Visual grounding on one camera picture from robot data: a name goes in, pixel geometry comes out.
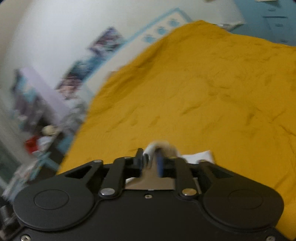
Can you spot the blue wardrobe with drawers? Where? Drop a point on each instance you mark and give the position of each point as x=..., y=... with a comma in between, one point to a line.
x=270, y=20

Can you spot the blue white desk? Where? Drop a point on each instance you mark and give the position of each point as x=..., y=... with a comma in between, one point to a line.
x=49, y=152

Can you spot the white long-sleeve printed shirt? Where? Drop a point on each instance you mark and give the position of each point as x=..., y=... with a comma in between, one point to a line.
x=151, y=178

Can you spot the round beige lamp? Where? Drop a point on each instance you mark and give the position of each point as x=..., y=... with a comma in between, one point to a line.
x=49, y=130

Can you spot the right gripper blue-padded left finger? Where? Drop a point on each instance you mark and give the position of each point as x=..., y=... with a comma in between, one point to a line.
x=116, y=174

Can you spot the white blue bed headboard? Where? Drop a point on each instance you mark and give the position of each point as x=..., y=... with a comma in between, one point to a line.
x=133, y=46

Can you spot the white blue wall shelf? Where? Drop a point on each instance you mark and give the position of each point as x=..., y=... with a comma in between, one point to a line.
x=36, y=102

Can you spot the blue nightstand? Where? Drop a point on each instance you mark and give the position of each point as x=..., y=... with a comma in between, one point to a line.
x=230, y=26

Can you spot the mustard yellow quilt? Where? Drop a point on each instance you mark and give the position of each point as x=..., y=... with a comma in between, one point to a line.
x=202, y=88

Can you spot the anime wall posters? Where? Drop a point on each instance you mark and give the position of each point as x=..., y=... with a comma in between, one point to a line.
x=99, y=51

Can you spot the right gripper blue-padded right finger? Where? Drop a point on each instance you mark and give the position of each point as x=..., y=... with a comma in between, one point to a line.
x=177, y=168

